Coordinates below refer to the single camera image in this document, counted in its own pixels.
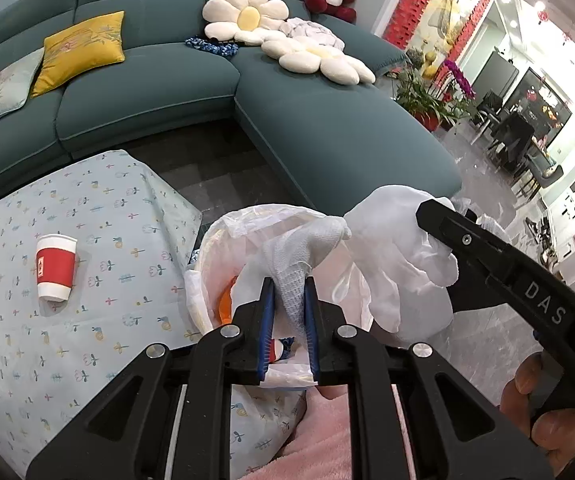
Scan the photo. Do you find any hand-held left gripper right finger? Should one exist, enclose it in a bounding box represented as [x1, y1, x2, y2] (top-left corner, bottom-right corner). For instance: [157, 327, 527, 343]
[303, 277, 553, 480]

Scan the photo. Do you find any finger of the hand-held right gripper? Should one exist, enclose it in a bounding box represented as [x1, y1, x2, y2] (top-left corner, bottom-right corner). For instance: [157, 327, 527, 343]
[450, 260, 523, 311]
[416, 199, 518, 282]

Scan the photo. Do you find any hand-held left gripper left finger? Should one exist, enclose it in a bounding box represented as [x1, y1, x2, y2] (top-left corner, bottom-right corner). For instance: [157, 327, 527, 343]
[26, 276, 275, 480]

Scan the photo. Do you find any red white paper cup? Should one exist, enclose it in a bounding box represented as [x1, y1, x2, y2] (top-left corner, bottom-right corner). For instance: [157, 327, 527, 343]
[36, 233, 78, 304]
[266, 336, 298, 363]

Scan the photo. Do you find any orange wrapper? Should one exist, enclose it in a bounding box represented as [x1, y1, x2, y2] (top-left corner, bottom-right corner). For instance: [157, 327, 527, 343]
[217, 275, 243, 326]

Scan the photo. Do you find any whitish mesh cloth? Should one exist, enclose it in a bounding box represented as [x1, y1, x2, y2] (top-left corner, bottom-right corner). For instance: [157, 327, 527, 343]
[262, 216, 353, 336]

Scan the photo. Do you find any white plastic bag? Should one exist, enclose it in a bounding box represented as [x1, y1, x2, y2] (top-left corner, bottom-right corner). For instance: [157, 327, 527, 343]
[327, 185, 461, 336]

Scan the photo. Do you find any white lined trash bin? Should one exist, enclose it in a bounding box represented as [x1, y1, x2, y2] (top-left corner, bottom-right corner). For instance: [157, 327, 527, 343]
[184, 202, 375, 393]

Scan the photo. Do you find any person's right hand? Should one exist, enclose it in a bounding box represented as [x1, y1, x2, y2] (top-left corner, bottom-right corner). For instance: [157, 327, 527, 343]
[500, 352, 575, 448]

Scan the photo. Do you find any dark dining chair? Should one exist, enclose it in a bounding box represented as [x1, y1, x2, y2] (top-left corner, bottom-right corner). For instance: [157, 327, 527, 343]
[487, 112, 537, 173]
[472, 90, 502, 131]

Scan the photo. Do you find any pink fluffy garment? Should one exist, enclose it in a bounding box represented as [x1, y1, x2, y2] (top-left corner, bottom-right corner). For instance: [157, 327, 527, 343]
[262, 385, 418, 480]

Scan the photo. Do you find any green potted plant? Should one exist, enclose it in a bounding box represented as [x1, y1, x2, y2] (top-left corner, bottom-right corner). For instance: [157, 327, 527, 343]
[392, 50, 473, 133]

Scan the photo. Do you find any purple orchid plant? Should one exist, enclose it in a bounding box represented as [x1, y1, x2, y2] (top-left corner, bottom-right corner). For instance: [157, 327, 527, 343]
[442, 57, 478, 102]

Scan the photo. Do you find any dark display cabinet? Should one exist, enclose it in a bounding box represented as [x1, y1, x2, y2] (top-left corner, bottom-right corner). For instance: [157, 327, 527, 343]
[517, 67, 574, 136]

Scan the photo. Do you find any floral light blue tablecloth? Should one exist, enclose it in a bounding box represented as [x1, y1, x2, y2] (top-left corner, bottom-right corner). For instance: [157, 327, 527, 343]
[0, 149, 308, 480]

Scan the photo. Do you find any white flower cushion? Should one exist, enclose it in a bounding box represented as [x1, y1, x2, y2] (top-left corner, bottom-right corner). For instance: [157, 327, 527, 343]
[202, 0, 291, 43]
[261, 37, 377, 85]

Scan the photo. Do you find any teal sectional sofa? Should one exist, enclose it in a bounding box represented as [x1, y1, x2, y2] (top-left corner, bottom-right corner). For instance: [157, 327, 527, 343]
[0, 0, 463, 211]

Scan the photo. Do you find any blue white braided cloth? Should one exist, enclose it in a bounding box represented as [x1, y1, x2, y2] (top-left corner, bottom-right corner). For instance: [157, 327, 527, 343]
[184, 35, 239, 57]

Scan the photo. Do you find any yellow embroidered pillow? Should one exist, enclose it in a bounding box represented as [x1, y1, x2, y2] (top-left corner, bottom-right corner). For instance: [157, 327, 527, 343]
[31, 11, 125, 97]

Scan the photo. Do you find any red paper wall hanging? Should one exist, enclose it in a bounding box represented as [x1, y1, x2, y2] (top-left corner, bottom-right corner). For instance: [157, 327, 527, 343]
[450, 0, 504, 52]
[382, 0, 448, 47]

